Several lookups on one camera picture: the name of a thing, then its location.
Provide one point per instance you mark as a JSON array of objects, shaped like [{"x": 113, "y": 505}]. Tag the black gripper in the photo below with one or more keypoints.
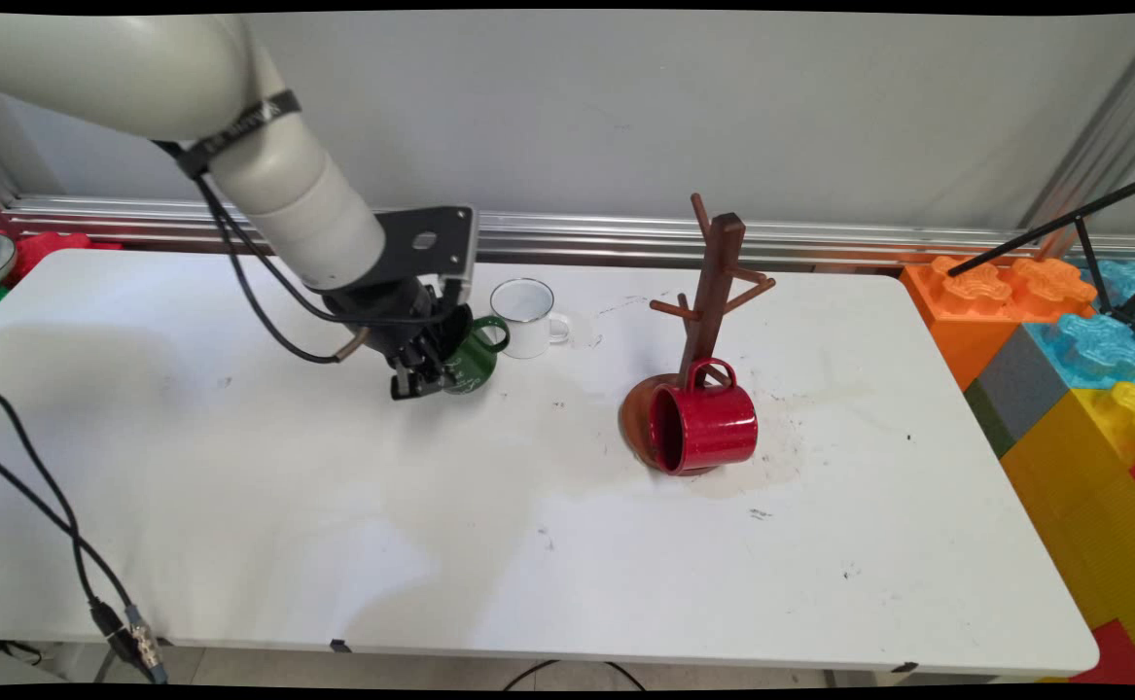
[{"x": 397, "y": 316}]

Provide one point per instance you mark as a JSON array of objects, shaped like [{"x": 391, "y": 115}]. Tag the green enamel mug white print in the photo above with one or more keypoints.
[{"x": 478, "y": 365}]

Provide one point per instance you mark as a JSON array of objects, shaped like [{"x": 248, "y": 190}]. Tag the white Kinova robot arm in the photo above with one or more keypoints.
[{"x": 139, "y": 78}]

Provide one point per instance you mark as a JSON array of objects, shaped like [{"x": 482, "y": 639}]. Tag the red ceramic mug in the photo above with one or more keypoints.
[{"x": 718, "y": 423}]

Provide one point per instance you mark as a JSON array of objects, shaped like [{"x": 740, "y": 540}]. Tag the brown wooden mug tree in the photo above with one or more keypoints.
[{"x": 718, "y": 272}]

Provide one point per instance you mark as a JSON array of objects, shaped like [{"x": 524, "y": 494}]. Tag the orange giant toy block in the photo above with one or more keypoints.
[{"x": 971, "y": 316}]

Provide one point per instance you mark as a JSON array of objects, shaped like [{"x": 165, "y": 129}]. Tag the grey giant toy block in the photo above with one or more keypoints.
[{"x": 1019, "y": 389}]

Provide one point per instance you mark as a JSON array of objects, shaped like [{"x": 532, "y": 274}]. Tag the black tripod stand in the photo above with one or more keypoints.
[{"x": 1044, "y": 230}]

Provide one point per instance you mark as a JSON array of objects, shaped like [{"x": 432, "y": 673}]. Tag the blue giant toy block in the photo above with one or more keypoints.
[{"x": 1092, "y": 350}]

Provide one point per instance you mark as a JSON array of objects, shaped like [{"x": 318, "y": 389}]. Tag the yellow giant toy block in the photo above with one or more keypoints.
[{"x": 1082, "y": 506}]

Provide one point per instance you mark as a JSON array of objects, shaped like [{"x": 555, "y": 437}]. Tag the red giant toy block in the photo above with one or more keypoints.
[{"x": 1117, "y": 656}]

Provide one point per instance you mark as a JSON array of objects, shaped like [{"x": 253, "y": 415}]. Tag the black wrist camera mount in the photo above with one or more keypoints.
[{"x": 426, "y": 243}]

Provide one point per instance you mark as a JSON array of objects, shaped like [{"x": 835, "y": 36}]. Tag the aluminium rail behind table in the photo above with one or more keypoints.
[{"x": 820, "y": 238}]

